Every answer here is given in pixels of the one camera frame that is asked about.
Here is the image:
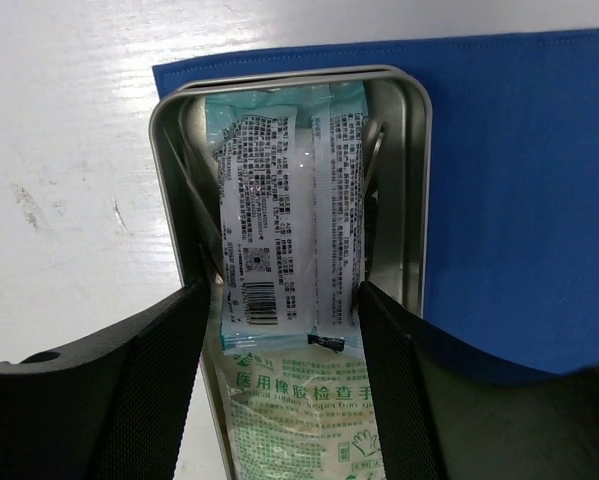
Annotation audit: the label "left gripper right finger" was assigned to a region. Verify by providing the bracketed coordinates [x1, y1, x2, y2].
[358, 282, 599, 479]

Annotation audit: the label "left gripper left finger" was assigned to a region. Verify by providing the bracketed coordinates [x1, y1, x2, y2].
[0, 280, 210, 479]

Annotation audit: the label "blue surgical cloth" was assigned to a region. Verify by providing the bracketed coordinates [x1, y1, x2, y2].
[153, 29, 599, 373]

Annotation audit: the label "white teal gauze packet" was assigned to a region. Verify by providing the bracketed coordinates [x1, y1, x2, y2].
[205, 82, 368, 357]

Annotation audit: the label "metal instrument tray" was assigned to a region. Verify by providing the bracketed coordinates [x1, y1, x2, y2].
[149, 65, 432, 479]

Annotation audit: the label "green printed glove packet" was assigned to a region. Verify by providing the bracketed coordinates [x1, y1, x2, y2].
[207, 333, 386, 479]

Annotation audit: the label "metal scissors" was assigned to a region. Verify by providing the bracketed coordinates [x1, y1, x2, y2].
[163, 130, 224, 281]

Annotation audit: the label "metal forceps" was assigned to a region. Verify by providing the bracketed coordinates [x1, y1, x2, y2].
[364, 121, 386, 279]

